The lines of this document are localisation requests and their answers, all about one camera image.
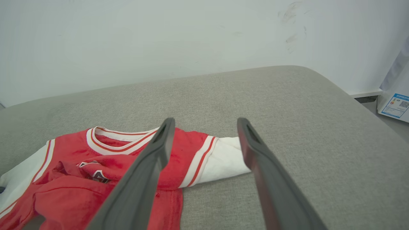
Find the white box with blue label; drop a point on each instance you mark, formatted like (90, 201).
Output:
(394, 107)

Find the grey fabric sofa cushion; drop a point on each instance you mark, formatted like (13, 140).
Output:
(287, 111)

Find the white baseboard strip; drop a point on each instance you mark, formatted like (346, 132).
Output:
(366, 93)

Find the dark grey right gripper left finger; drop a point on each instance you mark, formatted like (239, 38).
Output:
(137, 191)

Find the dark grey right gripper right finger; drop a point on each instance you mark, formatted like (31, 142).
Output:
(281, 198)

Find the red and white jersey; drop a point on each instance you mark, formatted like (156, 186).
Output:
(73, 198)

